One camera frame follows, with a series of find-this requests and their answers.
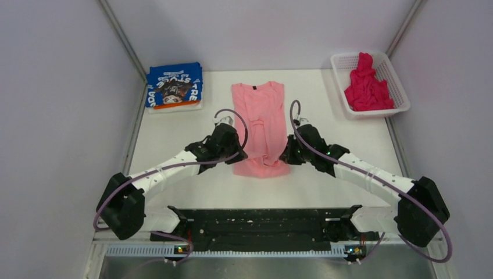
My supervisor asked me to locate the magenta t-shirt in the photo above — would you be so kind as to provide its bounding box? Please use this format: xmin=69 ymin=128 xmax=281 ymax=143
xmin=344 ymin=52 xmax=394 ymax=112

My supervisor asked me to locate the folded blue printed t-shirt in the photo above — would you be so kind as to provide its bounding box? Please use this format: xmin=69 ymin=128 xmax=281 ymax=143
xmin=145 ymin=62 xmax=203 ymax=108

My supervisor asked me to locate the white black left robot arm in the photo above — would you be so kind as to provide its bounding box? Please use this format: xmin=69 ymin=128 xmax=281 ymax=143
xmin=97 ymin=123 xmax=247 ymax=240

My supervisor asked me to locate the light pink t-shirt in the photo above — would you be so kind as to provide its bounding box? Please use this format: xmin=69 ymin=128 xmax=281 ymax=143
xmin=231 ymin=81 xmax=290 ymax=178

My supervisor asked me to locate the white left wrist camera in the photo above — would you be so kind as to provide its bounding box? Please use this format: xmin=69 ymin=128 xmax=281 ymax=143
xmin=214 ymin=116 xmax=234 ymax=126

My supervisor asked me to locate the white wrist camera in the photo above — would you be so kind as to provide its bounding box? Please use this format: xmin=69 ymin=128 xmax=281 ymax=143
xmin=214 ymin=116 xmax=234 ymax=126
xmin=294 ymin=117 xmax=310 ymax=128

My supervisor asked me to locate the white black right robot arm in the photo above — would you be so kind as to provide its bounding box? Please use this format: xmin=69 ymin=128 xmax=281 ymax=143
xmin=280 ymin=120 xmax=450 ymax=248

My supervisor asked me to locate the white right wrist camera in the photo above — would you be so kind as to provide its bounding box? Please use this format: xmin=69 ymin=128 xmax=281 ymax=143
xmin=294 ymin=117 xmax=310 ymax=128

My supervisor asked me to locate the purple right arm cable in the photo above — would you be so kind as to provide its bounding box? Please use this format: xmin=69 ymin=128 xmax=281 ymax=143
xmin=289 ymin=100 xmax=453 ymax=264

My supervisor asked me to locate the folded white orange t-shirt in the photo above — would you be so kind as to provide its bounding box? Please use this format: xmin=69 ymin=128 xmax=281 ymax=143
xmin=146 ymin=101 xmax=202 ymax=113

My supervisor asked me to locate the aluminium rail frame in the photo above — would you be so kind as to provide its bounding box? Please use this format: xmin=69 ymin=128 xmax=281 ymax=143
xmin=83 ymin=234 xmax=456 ymax=278

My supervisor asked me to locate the white plastic laundry basket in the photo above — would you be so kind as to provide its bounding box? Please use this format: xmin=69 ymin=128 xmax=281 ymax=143
xmin=331 ymin=52 xmax=410 ymax=120

